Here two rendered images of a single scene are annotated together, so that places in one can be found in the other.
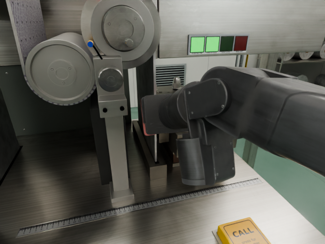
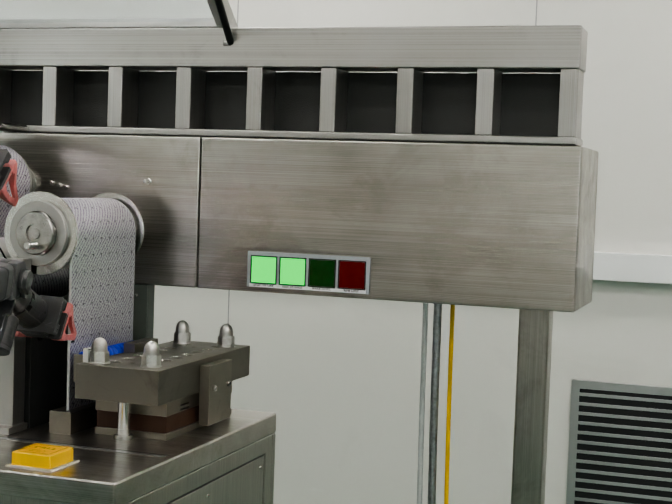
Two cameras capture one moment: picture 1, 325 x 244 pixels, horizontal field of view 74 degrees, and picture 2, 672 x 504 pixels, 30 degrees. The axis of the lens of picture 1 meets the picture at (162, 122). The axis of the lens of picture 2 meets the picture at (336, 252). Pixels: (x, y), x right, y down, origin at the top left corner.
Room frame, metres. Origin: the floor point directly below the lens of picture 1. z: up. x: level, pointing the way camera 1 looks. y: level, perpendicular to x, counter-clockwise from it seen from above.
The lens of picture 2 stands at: (-1.09, -1.62, 1.35)
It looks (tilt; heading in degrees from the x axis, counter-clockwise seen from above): 3 degrees down; 35
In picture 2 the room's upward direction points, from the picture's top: 2 degrees clockwise
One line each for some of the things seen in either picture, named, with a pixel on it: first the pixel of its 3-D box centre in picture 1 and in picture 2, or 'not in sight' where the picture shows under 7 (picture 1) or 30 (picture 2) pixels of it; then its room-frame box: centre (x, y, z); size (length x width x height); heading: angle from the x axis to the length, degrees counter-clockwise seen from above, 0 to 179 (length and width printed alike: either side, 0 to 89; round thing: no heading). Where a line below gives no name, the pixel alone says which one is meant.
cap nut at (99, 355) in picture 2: not in sight; (99, 350); (0.46, -0.05, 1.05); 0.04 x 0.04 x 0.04
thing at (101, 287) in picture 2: (144, 80); (102, 303); (0.57, 0.05, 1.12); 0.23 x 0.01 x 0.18; 16
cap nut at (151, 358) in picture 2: not in sight; (151, 353); (0.50, -0.14, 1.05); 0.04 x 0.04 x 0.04
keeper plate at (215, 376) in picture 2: not in sight; (216, 391); (0.68, -0.14, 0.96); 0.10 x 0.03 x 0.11; 16
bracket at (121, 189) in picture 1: (115, 135); (7, 345); (0.39, 0.10, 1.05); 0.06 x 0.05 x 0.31; 16
